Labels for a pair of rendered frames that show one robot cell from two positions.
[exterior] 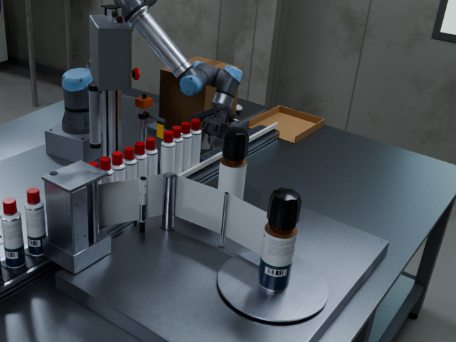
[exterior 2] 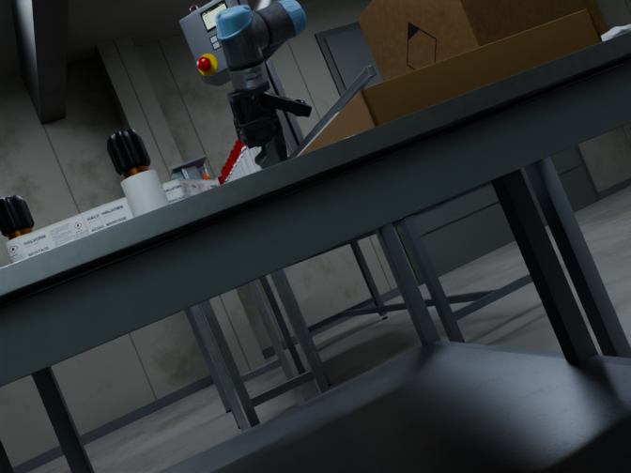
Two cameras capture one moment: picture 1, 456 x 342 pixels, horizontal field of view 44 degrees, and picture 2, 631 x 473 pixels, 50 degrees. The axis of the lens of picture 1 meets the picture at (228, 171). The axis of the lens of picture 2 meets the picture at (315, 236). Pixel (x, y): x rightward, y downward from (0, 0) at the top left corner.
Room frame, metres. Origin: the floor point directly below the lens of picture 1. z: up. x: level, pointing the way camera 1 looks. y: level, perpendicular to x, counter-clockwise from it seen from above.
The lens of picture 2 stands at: (2.99, -0.96, 0.76)
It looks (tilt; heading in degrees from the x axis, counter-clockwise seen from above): 1 degrees up; 133
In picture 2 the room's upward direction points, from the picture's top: 23 degrees counter-clockwise
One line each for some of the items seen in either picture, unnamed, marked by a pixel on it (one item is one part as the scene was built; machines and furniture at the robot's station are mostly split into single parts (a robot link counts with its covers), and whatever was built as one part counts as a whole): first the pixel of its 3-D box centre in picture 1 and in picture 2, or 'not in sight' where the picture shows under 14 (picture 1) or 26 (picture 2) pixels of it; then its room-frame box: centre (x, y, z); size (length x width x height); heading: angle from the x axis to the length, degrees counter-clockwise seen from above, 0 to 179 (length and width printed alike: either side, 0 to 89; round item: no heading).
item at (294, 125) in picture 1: (286, 123); (426, 112); (2.58, -0.26, 0.85); 0.30 x 0.26 x 0.04; 148
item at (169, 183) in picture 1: (168, 201); not in sight; (1.52, 0.18, 0.97); 0.05 x 0.05 x 0.19
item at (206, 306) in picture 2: not in sight; (253, 339); (0.54, 1.01, 0.47); 1.17 x 0.36 x 0.95; 148
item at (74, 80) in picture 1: (79, 87); not in sight; (2.12, 0.62, 1.10); 0.13 x 0.12 x 0.14; 164
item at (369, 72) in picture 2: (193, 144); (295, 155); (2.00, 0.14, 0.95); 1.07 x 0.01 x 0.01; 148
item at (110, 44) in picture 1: (110, 51); (223, 40); (1.69, 0.39, 1.38); 0.17 x 0.10 x 0.19; 23
